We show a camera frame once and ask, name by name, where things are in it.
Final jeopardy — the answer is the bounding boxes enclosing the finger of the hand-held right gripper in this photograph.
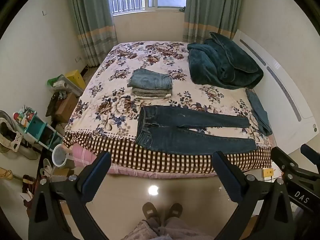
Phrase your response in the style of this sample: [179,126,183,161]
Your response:
[300,144,320,163]
[271,146,299,178]

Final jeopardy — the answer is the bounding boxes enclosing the green striped curtain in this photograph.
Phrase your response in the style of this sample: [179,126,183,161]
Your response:
[184,0,240,44]
[66,0,118,67]

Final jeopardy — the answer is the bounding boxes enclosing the dark green plush blanket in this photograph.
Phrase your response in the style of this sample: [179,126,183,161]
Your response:
[187,32,264,89]

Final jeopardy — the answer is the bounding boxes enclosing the cardboard box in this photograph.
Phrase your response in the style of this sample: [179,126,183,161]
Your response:
[46,92,78,123]

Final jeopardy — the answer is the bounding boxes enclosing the green plastic bag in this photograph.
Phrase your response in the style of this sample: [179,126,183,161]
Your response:
[47,74,66,87]

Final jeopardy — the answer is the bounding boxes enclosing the dark blue jeans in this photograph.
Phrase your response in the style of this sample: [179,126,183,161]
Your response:
[135,105,257,155]

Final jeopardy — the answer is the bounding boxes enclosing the clear plastic package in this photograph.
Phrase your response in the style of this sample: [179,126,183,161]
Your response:
[50,76,83,97]

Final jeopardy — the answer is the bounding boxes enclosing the white headboard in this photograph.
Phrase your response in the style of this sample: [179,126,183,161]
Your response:
[232,29,319,155]

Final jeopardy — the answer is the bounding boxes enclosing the folded teal pants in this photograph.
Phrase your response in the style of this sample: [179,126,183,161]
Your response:
[245,89,272,137]

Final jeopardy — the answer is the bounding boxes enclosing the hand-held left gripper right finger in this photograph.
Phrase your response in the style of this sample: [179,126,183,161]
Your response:
[212,151,293,240]

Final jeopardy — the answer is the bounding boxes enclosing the yellow box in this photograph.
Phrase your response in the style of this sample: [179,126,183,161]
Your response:
[65,69,86,90]

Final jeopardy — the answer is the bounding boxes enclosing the person's left brown slipper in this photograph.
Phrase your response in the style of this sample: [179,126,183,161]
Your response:
[142,202,160,224]

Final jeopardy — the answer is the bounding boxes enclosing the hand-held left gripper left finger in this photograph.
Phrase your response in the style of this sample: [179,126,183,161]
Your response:
[27,151,112,240]

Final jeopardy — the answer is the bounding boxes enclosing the white bucket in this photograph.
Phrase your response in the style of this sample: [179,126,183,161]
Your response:
[52,144,69,167]

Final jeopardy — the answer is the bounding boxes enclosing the floral checked bed blanket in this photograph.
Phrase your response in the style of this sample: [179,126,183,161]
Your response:
[62,41,273,174]

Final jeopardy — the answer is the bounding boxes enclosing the white shoes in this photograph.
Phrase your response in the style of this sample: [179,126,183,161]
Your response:
[40,158,53,178]

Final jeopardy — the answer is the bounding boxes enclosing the teal shelf rack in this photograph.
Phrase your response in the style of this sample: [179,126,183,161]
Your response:
[15,107,63,152]

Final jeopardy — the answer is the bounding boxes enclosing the folded grey pants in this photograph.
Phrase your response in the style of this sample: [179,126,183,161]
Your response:
[132,88,172,99]

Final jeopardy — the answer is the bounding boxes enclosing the person's light pajama legs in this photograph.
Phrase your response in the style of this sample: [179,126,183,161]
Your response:
[124,217,215,240]

